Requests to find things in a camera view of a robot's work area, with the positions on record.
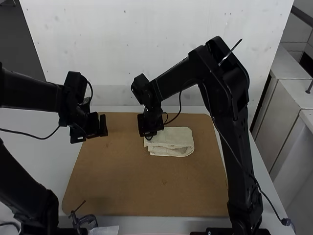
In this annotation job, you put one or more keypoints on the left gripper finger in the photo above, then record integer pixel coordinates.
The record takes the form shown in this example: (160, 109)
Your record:
(93, 123)
(103, 124)

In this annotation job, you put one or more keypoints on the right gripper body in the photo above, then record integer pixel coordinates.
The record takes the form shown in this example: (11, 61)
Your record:
(150, 120)

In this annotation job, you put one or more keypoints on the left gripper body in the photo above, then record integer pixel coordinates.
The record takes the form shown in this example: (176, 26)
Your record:
(75, 113)

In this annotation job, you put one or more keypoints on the pale towel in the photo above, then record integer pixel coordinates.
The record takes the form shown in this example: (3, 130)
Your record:
(176, 142)

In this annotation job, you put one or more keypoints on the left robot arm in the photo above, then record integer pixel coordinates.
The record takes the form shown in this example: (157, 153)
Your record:
(24, 90)

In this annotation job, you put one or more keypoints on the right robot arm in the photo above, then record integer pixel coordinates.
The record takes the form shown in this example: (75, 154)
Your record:
(220, 73)

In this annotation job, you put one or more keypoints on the cork mat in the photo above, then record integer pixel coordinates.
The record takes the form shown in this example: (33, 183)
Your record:
(146, 183)

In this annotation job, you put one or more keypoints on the black clamp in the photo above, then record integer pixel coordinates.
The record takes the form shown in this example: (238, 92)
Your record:
(79, 218)

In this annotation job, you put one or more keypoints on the silver foil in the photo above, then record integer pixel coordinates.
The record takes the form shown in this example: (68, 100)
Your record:
(104, 230)

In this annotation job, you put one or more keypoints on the grey metal cabinet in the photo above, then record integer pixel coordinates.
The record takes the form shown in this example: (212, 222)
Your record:
(288, 122)

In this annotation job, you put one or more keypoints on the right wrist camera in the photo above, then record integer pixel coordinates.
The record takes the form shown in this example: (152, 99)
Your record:
(147, 133)

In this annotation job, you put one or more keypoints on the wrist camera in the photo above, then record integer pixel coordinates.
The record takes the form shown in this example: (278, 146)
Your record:
(78, 135)
(147, 133)

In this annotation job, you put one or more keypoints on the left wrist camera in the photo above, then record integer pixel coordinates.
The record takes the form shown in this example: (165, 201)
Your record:
(78, 135)

